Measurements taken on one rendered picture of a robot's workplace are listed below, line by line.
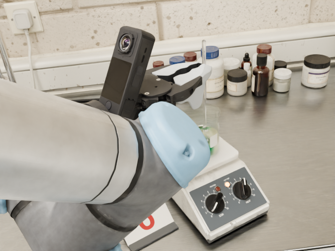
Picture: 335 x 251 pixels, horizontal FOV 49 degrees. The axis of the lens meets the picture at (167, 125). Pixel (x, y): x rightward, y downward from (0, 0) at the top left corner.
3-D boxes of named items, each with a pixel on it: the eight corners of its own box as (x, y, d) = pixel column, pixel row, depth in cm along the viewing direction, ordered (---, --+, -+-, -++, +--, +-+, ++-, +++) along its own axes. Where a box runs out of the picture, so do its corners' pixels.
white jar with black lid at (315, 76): (296, 79, 105) (299, 56, 101) (319, 75, 106) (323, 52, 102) (307, 90, 99) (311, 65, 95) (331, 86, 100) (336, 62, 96)
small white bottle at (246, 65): (246, 82, 106) (247, 61, 102) (252, 85, 104) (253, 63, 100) (239, 85, 105) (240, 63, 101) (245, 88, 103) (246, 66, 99)
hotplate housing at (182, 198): (270, 213, 64) (273, 179, 60) (208, 247, 60) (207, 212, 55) (200, 150, 81) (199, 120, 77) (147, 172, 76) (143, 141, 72)
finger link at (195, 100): (210, 93, 60) (167, 115, 55) (210, 60, 57) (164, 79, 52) (224, 100, 58) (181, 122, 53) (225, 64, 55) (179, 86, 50)
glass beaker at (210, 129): (221, 141, 69) (221, 102, 65) (220, 163, 64) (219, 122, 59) (184, 140, 71) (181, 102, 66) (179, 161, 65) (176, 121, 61)
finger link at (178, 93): (186, 80, 55) (141, 100, 51) (186, 69, 55) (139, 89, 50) (209, 89, 52) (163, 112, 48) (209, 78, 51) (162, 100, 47)
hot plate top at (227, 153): (241, 157, 66) (241, 153, 65) (184, 183, 61) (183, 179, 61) (204, 126, 75) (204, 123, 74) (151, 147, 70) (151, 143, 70)
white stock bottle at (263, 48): (250, 87, 103) (251, 50, 97) (251, 77, 108) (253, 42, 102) (272, 88, 102) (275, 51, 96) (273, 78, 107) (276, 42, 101)
